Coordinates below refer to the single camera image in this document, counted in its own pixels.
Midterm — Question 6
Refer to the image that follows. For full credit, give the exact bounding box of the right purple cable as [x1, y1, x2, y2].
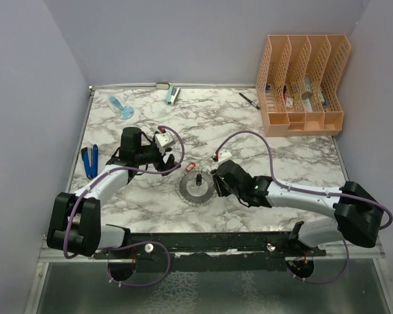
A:
[215, 130, 393, 286]

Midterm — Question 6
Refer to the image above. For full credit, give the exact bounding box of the purple cable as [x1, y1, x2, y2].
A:
[215, 130, 393, 286]
[62, 125, 185, 288]

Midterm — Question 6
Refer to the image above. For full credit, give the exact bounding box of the light blue stapler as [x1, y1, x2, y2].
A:
[166, 86, 181, 105]

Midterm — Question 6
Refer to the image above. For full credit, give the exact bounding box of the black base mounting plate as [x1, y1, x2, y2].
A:
[52, 228, 367, 273]

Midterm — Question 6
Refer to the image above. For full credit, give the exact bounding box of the white clip at wall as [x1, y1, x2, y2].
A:
[155, 82, 170, 90]

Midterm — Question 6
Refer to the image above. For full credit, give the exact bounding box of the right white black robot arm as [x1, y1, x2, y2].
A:
[211, 160, 384, 256]

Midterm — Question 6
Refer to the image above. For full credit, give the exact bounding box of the key with black tag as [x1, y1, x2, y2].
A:
[195, 173, 202, 186]

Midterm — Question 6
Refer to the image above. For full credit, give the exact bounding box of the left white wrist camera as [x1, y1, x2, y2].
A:
[154, 131, 175, 155]

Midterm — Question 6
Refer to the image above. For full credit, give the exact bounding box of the black marker pen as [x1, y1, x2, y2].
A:
[238, 92, 260, 110]

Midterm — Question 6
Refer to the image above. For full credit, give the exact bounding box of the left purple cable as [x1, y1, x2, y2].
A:
[62, 125, 185, 288]

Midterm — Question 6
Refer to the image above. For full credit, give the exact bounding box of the aluminium frame rail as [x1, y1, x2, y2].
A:
[39, 232, 386, 262]

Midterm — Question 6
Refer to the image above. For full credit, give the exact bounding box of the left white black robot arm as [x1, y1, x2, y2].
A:
[47, 126, 183, 259]

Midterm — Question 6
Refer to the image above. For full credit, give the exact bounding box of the blue white packaged item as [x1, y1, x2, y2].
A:
[108, 96, 135, 120]

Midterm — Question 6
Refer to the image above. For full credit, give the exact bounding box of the dark blue stapler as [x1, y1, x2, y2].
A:
[81, 144, 99, 179]

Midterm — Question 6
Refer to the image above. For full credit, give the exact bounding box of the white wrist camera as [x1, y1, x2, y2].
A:
[212, 149, 233, 164]
[154, 131, 175, 155]

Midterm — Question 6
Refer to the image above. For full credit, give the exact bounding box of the orange plastic file organizer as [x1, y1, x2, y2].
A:
[255, 35, 351, 137]

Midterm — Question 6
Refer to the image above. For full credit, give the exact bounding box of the round metal keyring disc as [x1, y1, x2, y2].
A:
[178, 169, 217, 206]

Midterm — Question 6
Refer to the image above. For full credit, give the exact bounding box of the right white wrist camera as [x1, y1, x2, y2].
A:
[212, 149, 233, 164]

